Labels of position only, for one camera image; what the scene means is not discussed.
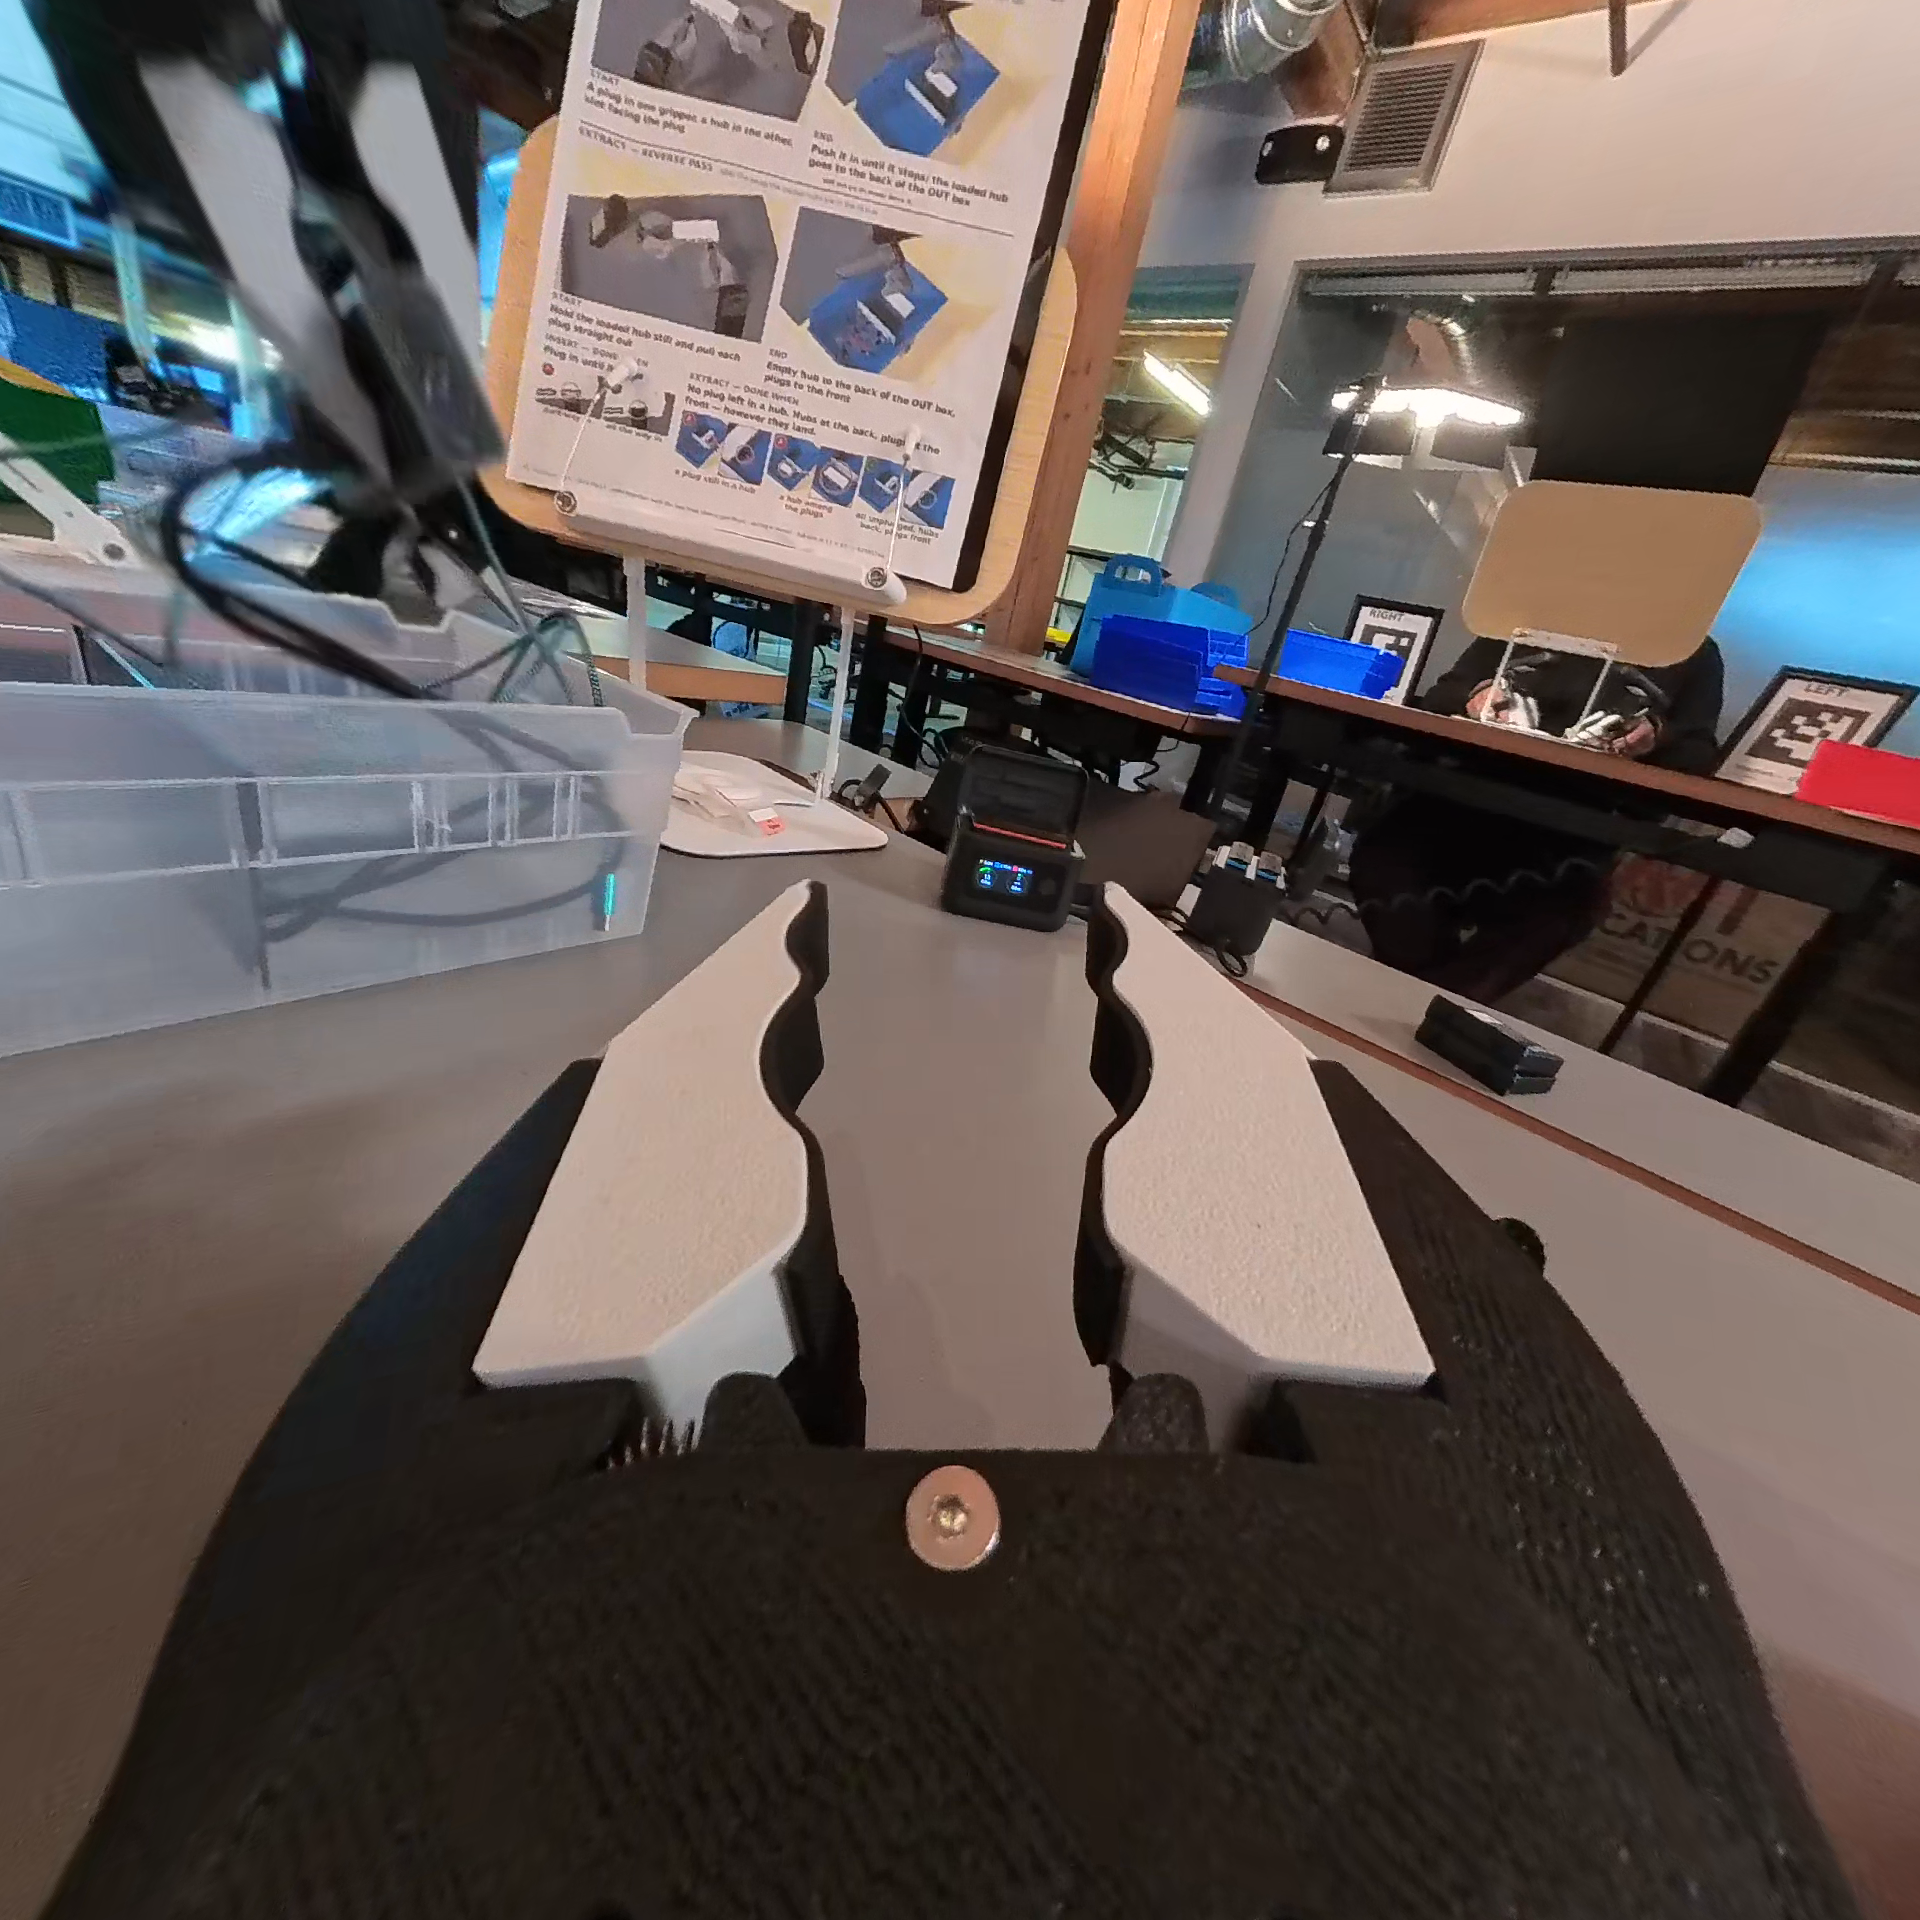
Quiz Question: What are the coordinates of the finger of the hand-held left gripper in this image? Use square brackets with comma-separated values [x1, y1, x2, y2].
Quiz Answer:
[349, 65, 489, 346]
[139, 57, 371, 470]

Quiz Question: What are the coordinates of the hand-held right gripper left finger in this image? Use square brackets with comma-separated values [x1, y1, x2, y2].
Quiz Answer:
[471, 883, 867, 1450]

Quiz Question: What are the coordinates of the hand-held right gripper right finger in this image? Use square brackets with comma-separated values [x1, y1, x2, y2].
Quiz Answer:
[1074, 883, 1438, 1450]

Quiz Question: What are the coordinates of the black hub cable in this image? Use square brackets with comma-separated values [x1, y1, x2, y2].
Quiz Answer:
[158, 450, 593, 713]

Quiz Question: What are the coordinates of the clear plastic bin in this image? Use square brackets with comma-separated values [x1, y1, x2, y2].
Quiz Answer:
[0, 575, 695, 1058]

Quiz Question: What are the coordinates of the black battery pack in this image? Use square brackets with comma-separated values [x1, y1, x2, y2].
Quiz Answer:
[1414, 991, 1566, 1097]

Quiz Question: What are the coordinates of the black battery charging dock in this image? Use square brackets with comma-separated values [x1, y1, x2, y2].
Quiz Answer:
[1176, 838, 1306, 975]

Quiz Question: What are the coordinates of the white board stand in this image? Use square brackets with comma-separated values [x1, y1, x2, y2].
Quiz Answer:
[616, 556, 913, 861]

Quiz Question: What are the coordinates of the printed instruction sheet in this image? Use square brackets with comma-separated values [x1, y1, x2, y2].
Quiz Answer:
[506, 0, 1112, 589]

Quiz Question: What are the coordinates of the black charger with display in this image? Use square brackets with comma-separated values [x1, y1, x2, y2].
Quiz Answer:
[937, 743, 1093, 932]

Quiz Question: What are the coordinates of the cardboard box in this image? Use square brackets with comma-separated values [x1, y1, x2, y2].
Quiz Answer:
[1544, 877, 1823, 1038]

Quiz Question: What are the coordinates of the blue plastic bin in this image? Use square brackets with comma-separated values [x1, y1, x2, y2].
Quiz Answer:
[1066, 556, 1255, 706]
[1216, 626, 1411, 705]

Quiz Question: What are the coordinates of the framed marker tag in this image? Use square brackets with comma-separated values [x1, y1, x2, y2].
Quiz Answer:
[1713, 663, 1906, 793]
[1344, 594, 1447, 705]

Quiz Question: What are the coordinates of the long dark work table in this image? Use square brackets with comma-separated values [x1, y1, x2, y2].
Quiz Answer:
[885, 622, 1920, 1114]

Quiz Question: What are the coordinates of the black light stand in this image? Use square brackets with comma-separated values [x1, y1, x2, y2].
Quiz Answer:
[1199, 369, 1403, 902]

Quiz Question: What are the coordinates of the tan board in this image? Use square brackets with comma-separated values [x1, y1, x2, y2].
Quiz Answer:
[1457, 483, 1765, 666]

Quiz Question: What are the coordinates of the red plastic bin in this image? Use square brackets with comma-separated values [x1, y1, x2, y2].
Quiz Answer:
[1791, 738, 1920, 826]

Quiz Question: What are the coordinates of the wooden post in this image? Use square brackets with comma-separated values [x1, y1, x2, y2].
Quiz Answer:
[983, 0, 1201, 654]

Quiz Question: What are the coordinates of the silver air duct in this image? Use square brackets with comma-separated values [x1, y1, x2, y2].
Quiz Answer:
[1216, 0, 1373, 54]

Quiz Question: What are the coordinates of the grey wall vent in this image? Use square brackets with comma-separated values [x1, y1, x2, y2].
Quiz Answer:
[1327, 41, 1488, 197]

